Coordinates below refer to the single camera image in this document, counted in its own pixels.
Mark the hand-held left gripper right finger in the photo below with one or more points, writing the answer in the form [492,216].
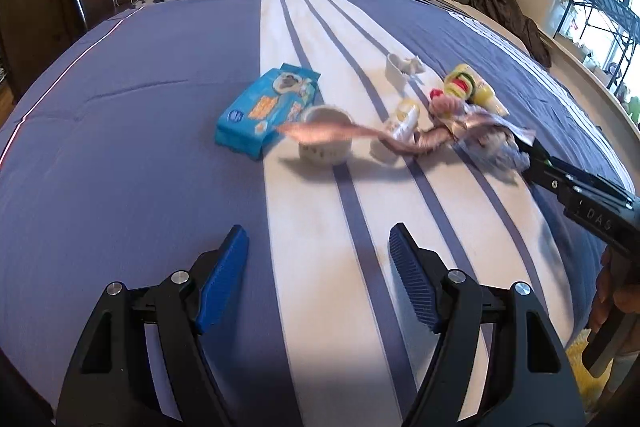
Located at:
[410,277]

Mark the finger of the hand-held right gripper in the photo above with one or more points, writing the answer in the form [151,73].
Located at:
[537,152]
[550,187]

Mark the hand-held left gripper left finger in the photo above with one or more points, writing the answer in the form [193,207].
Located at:
[227,277]

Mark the purple silver wrapper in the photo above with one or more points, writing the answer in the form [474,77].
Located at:
[490,142]

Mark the person's right hand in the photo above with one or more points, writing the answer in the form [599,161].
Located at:
[598,302]

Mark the yellow bottle with red label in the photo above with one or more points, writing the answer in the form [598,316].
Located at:
[475,89]

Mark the small white yellow tube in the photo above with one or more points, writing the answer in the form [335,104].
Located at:
[402,114]

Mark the white storage box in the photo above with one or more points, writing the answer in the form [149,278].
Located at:
[545,2]

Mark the small white cup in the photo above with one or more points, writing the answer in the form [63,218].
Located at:
[320,153]

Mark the small white ceramic holder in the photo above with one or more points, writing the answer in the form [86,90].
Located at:
[397,66]

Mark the blue wet wipes pack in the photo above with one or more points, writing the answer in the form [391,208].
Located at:
[260,112]

